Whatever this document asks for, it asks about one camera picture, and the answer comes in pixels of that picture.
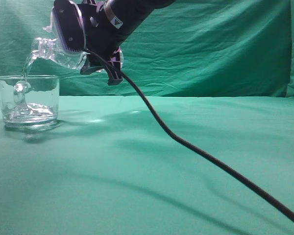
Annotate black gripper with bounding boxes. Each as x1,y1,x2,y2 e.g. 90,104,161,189
79,0,127,86

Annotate clear plastic water bottle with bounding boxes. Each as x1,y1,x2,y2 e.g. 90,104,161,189
30,36,124,71

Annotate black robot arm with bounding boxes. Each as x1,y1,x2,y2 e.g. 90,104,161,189
78,0,174,69

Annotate green table cloth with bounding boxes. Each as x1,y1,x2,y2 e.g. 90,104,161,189
0,96,294,235

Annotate green backdrop cloth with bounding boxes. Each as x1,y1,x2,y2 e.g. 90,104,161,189
0,0,294,97

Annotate clear glass cup with handle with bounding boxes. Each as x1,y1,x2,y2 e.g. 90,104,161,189
0,75,60,130

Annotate black cable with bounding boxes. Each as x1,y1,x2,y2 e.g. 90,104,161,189
82,47,294,230

